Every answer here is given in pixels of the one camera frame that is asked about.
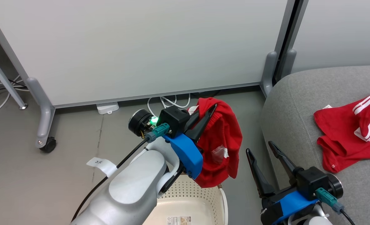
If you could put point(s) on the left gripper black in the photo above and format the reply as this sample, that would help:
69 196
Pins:
139 122

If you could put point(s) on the large white partition panel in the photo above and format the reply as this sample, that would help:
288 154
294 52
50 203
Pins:
147 47

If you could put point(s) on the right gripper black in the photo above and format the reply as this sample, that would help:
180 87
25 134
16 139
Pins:
269 206

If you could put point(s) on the white perforated laundry basket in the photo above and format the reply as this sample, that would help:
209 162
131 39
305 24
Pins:
200 200

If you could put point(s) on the red jersey with white stripes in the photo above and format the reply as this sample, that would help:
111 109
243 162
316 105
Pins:
341 131

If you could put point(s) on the short grey partition foot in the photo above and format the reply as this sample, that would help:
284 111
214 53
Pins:
270 70
289 61

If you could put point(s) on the printed basket sticker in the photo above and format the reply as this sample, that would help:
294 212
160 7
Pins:
179 220

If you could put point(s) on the left white grey robot arm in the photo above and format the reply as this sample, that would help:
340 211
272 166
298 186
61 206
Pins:
134 187

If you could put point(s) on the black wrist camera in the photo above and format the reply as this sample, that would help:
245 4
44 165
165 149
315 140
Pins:
174 120
311 182

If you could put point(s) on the grey partition foot with caster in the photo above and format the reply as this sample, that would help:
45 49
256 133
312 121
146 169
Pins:
44 109

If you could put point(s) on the white power adapter box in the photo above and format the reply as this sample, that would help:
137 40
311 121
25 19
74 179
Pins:
108 107

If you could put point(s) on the black caster wheel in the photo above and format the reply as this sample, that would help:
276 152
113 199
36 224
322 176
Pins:
49 145

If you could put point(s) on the narrow white partition panel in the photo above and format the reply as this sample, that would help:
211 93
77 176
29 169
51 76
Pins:
341 31

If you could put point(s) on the grey fabric sofa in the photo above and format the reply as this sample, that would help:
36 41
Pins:
297 125

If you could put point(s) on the right white grey robot arm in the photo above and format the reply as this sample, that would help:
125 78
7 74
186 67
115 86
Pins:
316 220

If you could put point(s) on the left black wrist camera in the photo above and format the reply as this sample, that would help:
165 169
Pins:
174 120

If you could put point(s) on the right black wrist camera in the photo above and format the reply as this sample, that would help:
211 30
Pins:
311 182

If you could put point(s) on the right blue camera mount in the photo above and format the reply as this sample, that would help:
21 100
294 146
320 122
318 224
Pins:
292 203

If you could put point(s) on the red knit sweater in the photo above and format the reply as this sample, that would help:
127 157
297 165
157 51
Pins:
225 131

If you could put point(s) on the grey metal table leg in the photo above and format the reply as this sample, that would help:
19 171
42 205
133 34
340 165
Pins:
2 78

